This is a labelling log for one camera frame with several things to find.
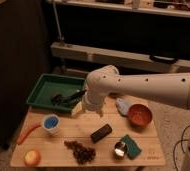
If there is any grey crumpled cloth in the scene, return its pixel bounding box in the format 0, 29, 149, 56
116, 98, 132, 116

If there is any green sponge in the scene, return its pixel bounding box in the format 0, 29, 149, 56
121, 135, 142, 160

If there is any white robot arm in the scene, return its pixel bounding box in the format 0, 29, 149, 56
82, 65, 190, 171

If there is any blue plastic cup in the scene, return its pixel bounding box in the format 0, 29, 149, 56
44, 116, 58, 129

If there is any orange red bowl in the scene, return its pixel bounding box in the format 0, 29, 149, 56
128, 104, 152, 127

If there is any orange carrot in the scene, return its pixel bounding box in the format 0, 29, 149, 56
16, 123, 41, 145

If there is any dark brown rectangular block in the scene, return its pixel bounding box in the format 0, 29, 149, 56
91, 124, 112, 143

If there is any wooden beam rail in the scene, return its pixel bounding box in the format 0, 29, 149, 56
51, 42, 190, 73

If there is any black handled brush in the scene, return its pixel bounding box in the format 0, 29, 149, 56
51, 90, 85, 105

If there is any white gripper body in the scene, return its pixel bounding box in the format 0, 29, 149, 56
82, 91, 105, 117

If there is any wooden shelf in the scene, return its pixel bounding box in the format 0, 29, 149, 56
46, 0, 190, 18

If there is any metal pole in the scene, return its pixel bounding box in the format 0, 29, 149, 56
52, 0, 64, 45

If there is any white plastic cup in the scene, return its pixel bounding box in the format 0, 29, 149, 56
42, 114, 60, 136

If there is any yellow red apple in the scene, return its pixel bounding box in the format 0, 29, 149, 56
24, 150, 41, 167

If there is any green plastic tray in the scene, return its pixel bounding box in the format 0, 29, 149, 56
26, 74, 84, 113

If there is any bunch of dark grapes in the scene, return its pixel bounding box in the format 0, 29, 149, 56
64, 141, 96, 164

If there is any small metal cup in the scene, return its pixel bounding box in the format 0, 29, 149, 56
114, 141, 127, 158

